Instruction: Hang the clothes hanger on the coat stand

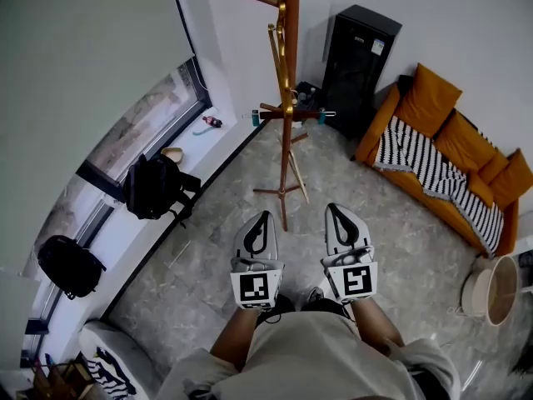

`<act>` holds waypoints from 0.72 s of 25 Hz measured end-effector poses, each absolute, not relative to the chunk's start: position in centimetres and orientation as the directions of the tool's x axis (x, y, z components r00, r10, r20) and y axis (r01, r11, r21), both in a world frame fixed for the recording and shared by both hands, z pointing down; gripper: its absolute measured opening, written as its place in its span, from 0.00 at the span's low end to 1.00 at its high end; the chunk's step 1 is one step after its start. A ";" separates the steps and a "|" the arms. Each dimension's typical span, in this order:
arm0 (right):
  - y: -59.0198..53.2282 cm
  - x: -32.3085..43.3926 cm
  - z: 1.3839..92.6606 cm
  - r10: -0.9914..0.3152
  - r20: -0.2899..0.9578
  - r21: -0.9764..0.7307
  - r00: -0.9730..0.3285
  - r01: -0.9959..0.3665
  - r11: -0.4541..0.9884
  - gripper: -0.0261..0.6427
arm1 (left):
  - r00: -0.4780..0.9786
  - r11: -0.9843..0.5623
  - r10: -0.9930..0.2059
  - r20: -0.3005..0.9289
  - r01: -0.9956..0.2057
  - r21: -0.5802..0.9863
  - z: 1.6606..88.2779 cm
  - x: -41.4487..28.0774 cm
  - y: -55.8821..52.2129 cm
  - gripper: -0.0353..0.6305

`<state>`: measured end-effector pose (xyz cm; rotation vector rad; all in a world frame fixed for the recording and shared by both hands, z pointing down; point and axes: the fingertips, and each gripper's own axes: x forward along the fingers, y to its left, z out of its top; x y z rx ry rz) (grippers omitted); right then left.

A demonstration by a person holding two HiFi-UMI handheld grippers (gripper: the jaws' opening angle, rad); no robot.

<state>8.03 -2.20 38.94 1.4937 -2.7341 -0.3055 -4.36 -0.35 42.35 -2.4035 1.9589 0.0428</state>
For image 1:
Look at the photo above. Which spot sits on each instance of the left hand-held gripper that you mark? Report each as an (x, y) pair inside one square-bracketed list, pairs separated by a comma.
[(254, 286)]

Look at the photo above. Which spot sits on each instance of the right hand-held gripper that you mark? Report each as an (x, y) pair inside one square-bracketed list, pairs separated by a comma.
[(356, 281)]

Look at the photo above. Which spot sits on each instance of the dark wooden clip clothes hanger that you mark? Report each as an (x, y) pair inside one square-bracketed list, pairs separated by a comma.
[(306, 115)]

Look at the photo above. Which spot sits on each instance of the light wooden gold-hook clothes hanger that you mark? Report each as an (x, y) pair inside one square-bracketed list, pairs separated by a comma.
[(278, 61)]

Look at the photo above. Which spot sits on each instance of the brown wooden coat stand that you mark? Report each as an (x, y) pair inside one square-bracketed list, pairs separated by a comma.
[(290, 48)]

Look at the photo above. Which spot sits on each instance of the person's right forearm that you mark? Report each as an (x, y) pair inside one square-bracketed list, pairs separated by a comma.
[(377, 323)]

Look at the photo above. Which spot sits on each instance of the person's left forearm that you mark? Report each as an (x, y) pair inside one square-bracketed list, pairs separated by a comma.
[(235, 336)]

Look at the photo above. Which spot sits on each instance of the person's grey shoe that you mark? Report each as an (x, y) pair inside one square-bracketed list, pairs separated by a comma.
[(314, 295)]

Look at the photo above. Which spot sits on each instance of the orange sofa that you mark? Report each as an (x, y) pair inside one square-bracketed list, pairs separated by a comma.
[(372, 131)]

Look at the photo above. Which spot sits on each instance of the black white striped blanket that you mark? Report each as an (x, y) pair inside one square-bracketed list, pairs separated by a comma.
[(420, 161)]

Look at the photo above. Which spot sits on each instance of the beige dish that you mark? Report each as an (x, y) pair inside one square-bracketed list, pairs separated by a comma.
[(172, 153)]

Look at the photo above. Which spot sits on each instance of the red drink bottle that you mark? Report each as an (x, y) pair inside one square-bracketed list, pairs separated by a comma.
[(212, 121)]

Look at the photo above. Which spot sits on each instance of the person's beige shirt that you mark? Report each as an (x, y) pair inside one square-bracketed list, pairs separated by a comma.
[(316, 361)]

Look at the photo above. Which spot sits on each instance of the small orange cushion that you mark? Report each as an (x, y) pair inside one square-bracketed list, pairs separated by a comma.
[(481, 190)]

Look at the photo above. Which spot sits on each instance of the small black bin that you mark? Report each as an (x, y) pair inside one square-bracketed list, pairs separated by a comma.
[(306, 94)]

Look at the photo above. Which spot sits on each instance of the round white wooden basket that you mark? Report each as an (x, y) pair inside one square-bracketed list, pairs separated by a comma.
[(479, 292)]

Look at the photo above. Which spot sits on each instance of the large orange cushion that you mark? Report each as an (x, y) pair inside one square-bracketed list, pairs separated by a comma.
[(464, 140), (514, 177), (426, 98)]

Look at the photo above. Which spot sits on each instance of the tall black cabinet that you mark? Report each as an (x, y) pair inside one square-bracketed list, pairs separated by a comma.
[(354, 73)]

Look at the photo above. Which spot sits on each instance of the dark-framed window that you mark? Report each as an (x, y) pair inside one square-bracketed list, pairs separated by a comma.
[(145, 123)]

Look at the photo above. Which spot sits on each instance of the white armchair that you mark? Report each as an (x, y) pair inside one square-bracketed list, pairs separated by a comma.
[(125, 344)]

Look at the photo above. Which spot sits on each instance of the flat black backpack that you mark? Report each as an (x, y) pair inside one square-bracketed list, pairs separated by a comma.
[(68, 267)]

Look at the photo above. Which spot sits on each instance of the striped black white pillow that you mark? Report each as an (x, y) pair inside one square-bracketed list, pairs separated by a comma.
[(110, 375)]

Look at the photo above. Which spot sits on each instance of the brown wooden rack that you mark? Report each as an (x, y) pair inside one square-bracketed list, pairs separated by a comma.
[(58, 379)]

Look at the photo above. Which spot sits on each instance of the grey roller blind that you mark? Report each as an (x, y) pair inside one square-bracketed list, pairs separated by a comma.
[(83, 65)]

